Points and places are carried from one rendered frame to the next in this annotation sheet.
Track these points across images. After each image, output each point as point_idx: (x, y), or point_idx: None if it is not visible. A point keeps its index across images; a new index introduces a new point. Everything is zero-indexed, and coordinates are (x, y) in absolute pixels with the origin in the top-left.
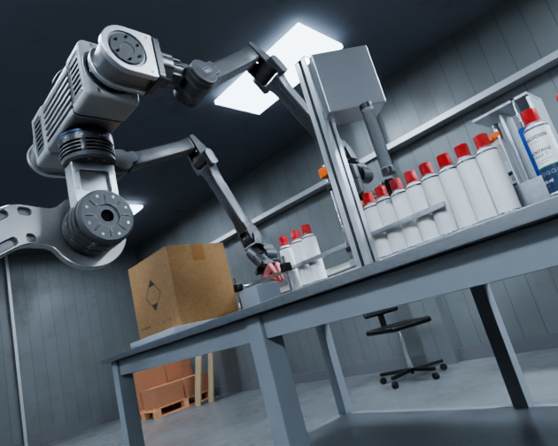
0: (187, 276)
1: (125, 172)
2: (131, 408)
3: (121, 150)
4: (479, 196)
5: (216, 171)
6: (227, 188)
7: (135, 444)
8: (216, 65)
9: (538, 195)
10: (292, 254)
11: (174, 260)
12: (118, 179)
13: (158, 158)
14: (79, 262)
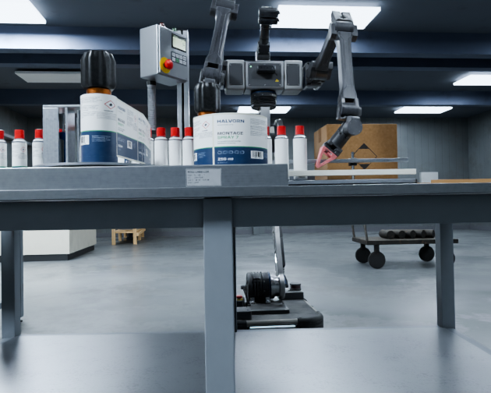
0: (316, 155)
1: (313, 78)
2: (437, 240)
3: (309, 64)
4: None
5: (337, 42)
6: (339, 59)
7: (437, 269)
8: None
9: None
10: (293, 146)
11: (315, 143)
12: (323, 79)
13: (323, 54)
14: (274, 155)
